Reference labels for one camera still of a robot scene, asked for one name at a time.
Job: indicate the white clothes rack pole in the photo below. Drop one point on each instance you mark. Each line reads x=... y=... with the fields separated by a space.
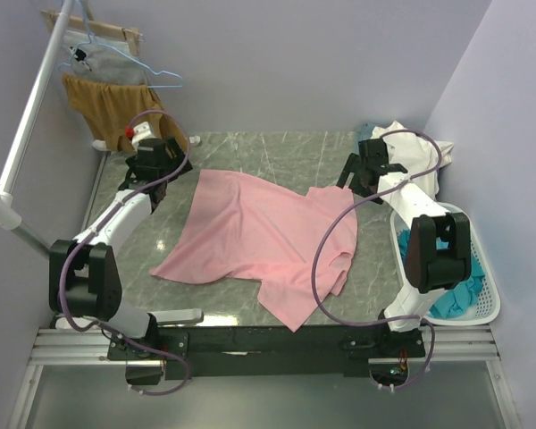
x=10 y=220

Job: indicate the white folded t shirt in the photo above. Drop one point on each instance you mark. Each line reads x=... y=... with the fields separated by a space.
x=416 y=154

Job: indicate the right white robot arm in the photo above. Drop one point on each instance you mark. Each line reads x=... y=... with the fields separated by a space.
x=438 y=255

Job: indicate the wooden clip hanger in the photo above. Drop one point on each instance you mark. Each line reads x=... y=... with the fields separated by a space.
x=132 y=37

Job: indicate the black base beam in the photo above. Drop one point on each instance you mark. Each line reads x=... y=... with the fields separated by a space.
x=203 y=351

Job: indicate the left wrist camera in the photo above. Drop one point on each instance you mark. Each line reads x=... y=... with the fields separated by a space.
x=139 y=132

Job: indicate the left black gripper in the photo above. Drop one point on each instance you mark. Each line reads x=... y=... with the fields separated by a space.
x=178 y=163

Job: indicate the grey hanging garment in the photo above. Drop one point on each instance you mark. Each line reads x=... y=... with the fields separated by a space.
x=99 y=60

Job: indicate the white plastic laundry basket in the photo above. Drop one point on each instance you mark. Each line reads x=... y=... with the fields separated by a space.
x=487 y=306

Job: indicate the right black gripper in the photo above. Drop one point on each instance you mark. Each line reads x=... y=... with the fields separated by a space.
x=353 y=165

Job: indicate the mustard brown hanging garment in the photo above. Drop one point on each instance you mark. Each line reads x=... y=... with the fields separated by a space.
x=109 y=110

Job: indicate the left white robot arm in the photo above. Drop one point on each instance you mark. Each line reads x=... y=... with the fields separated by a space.
x=84 y=281

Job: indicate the teal t shirt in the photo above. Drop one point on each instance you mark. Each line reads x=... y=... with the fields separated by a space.
x=452 y=302

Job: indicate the pink t shirt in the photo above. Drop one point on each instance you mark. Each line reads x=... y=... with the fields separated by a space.
x=240 y=226

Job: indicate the light blue wire hanger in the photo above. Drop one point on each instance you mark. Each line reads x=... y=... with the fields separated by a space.
x=155 y=78

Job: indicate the blue-grey folded t shirt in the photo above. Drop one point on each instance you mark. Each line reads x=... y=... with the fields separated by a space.
x=364 y=132

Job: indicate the white rack foot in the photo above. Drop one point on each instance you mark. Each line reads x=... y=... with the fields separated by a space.
x=145 y=144

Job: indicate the aluminium rail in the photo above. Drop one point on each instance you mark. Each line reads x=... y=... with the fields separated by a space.
x=442 y=344

